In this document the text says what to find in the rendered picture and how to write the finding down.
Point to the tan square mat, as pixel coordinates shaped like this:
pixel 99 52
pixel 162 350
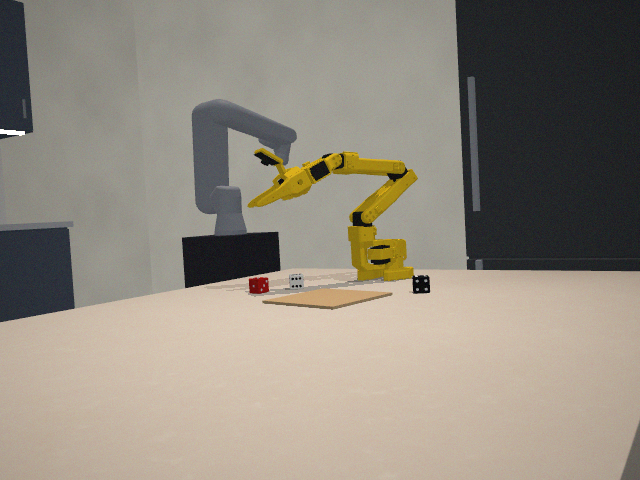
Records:
pixel 327 298

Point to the red die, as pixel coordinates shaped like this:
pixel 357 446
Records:
pixel 258 285

